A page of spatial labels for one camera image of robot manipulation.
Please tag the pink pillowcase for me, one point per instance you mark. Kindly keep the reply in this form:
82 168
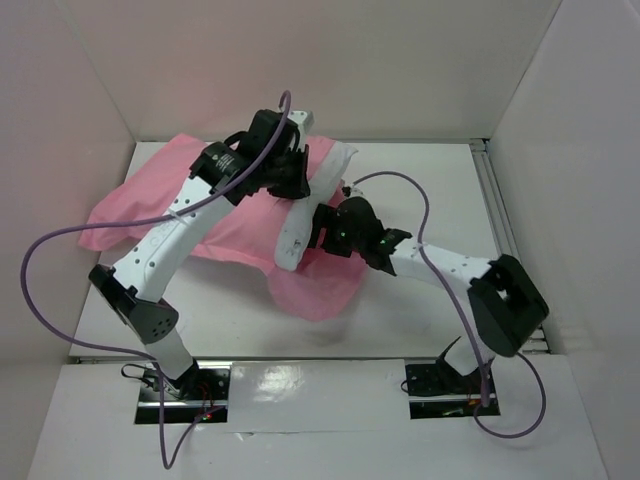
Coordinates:
320 287

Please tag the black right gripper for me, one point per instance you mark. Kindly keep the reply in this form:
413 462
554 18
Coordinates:
325 230

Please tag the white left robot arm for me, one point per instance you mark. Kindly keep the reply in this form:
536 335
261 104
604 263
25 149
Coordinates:
134 286

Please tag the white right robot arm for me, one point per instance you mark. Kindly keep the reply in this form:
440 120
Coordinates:
506 306

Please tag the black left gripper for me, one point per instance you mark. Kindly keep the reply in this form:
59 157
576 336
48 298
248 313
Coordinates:
300 187

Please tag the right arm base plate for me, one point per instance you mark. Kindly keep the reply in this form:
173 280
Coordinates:
436 391

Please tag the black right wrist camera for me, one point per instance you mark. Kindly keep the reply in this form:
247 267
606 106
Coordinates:
390 240

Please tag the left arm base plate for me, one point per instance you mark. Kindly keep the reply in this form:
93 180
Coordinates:
207 398

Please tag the white pillow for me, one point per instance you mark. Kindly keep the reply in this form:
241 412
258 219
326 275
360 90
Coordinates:
325 178

